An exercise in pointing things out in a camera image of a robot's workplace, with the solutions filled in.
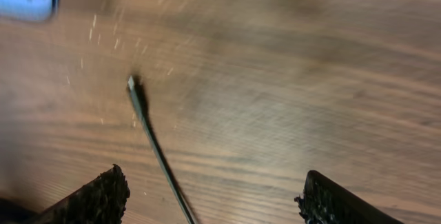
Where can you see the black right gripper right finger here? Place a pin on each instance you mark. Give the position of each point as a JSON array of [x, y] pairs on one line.
[[325, 202]]

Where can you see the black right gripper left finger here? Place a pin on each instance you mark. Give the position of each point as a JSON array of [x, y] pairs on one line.
[[101, 201]]

